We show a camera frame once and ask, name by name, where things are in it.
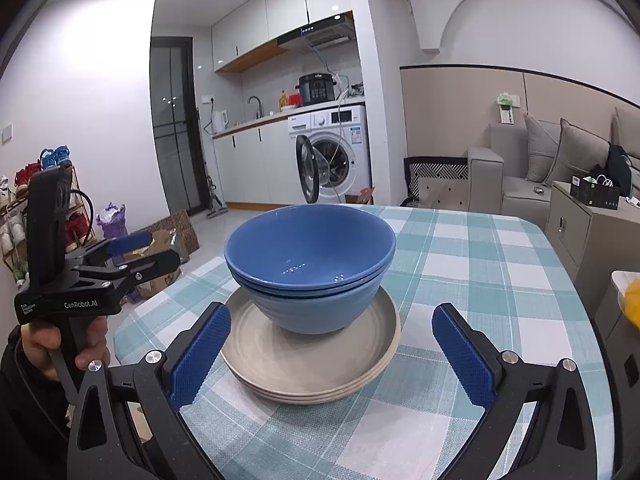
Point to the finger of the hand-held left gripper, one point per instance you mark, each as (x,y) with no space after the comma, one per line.
(155,262)
(130,244)

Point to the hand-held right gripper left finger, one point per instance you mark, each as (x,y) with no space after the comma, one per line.
(200,355)

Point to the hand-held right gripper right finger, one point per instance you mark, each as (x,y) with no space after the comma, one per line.
(465,355)

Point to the beige ribbed plate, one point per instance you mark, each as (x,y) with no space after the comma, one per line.
(255,345)
(300,402)
(300,394)

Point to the blue bowl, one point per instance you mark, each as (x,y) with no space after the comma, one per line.
(310,315)
(305,292)
(300,240)

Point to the person's left hand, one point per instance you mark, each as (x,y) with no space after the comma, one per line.
(40,345)

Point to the brown cardboard box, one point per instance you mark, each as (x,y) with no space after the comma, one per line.
(160,280)

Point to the purple bag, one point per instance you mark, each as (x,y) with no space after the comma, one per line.
(112,222)

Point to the flat patterned cardboard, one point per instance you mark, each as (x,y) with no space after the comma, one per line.
(180,235)

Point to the wooden shoe rack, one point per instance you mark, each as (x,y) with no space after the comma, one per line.
(75,187)

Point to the red shoe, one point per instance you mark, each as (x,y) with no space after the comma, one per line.
(27,175)

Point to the upright vacuum cleaner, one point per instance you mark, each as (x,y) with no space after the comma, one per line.
(215,205)

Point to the teal checked tablecloth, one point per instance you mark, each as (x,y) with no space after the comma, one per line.
(450,270)

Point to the dark glass door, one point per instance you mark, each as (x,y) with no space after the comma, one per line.
(175,135)

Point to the white kitchen base cabinet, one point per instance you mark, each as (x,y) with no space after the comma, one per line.
(250,165)

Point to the white electric kettle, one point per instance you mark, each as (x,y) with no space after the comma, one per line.
(219,122)

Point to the beige bedside cabinet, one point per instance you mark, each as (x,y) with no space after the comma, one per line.
(590,240)

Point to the black and white patterned rug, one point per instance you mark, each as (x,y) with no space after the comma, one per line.
(440,185)

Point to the yellow plastic bag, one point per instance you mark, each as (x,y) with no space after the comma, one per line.
(632,305)

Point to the white side table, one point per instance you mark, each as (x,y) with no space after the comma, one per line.
(622,276)

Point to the beige sofa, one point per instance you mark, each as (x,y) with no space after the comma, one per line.
(485,175)

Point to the chrome kitchen faucet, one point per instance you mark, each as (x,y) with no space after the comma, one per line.
(257,107)

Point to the black boxes with blue edge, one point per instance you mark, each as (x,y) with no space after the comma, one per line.
(595,196)

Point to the yellow bottle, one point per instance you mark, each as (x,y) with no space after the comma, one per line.
(284,101)

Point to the grey cushion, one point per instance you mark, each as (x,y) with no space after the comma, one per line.
(537,150)
(575,155)

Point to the black pressure cooker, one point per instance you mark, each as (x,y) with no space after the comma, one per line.
(316,91)

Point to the white washing machine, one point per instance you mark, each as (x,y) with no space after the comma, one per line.
(350,130)

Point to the dark clothing pile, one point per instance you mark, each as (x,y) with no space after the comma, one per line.
(620,165)

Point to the black range hood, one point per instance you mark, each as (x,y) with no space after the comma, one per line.
(320,35)

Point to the white wall switch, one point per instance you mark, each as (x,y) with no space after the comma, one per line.
(6,134)

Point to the white wall remote holder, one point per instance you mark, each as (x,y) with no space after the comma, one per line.
(506,115)

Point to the white kitchen wall cabinet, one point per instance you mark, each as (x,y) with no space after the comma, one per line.
(280,10)

